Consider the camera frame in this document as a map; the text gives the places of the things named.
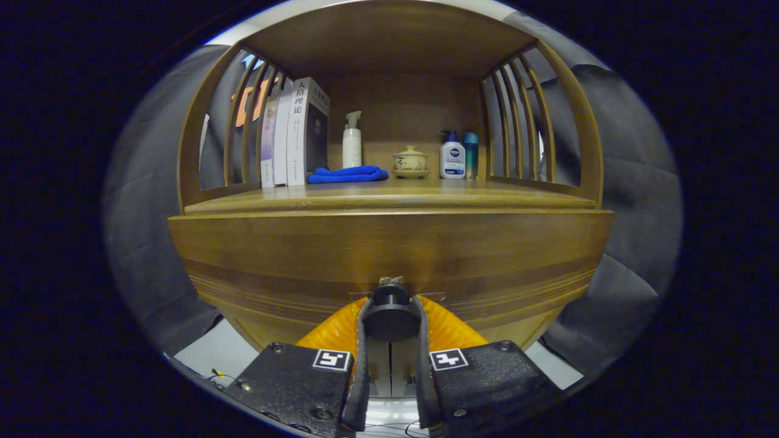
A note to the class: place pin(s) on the thick book with dark cover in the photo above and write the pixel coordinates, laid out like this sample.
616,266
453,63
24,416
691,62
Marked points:
307,131

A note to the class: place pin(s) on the black drawer knob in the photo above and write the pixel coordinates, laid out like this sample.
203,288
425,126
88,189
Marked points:
391,313

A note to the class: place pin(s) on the wooden cabinet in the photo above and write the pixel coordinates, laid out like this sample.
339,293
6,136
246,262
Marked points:
389,36

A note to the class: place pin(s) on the wooden drawer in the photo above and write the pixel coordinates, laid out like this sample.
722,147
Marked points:
304,255

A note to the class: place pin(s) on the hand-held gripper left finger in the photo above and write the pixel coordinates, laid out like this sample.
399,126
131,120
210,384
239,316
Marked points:
363,377

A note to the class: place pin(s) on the wooden cabinet door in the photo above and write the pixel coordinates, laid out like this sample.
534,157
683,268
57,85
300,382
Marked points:
380,365
405,365

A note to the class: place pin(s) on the thin lilac book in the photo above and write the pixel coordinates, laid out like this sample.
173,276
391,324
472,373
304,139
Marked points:
268,143

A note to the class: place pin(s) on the teal bottle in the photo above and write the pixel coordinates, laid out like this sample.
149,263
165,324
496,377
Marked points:
470,152

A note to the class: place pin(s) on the thin white book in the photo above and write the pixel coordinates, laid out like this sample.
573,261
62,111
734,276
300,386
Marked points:
282,137

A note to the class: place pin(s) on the white pump bottle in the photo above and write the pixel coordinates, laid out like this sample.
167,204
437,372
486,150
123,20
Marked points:
352,146

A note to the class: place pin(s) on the beige lidded teacup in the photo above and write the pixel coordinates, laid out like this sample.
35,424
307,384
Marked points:
410,162

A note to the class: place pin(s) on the white lotion bottle blue cap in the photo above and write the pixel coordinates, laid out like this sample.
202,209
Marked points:
452,158

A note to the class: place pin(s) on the wooden countertop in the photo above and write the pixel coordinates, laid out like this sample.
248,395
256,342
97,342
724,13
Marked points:
426,194

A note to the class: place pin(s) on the blue folded cloth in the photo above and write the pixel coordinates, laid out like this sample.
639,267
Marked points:
350,175

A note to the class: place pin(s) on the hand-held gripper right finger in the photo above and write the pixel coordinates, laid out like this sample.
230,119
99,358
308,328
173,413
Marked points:
424,389

